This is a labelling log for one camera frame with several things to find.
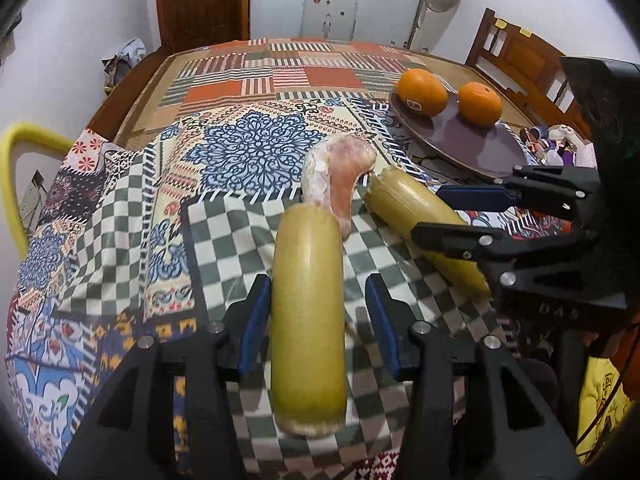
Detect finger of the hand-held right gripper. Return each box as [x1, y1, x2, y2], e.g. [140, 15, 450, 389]
[410, 222, 598, 281]
[435, 164, 601, 221]

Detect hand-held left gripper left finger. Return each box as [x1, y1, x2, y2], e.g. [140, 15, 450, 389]
[57, 274, 273, 480]

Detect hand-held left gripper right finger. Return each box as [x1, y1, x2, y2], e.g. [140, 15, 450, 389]
[364, 274, 586, 480]

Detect dark purple plate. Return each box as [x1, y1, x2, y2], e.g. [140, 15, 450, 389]
[389, 91, 528, 179]

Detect long yellow-green gourd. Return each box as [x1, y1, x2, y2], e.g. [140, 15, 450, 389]
[270, 204, 348, 437]
[364, 169, 492, 300]

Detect heap of plush toys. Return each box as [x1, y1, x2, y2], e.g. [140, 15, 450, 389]
[520, 122, 598, 168]

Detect small orange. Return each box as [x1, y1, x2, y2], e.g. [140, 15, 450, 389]
[458, 82, 503, 127]

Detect large orange with sticker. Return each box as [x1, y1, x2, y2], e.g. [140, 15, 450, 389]
[396, 69, 448, 117]

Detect wooden headboard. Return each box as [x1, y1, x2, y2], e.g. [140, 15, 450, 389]
[465, 7, 596, 136]

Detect patchwork printed blanket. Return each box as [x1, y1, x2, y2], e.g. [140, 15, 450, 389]
[5, 37, 601, 480]

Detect small white fridge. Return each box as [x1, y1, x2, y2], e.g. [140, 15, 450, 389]
[301, 0, 360, 41]

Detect straw bed mat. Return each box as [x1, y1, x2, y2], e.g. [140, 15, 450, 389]
[112, 40, 533, 153]

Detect pile of clothes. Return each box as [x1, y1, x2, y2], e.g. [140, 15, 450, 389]
[102, 37, 147, 93]

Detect brown wooden door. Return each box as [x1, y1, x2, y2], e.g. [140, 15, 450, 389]
[155, 0, 251, 56]

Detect wooden bed frame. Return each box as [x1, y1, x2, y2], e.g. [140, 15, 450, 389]
[86, 40, 281, 151]

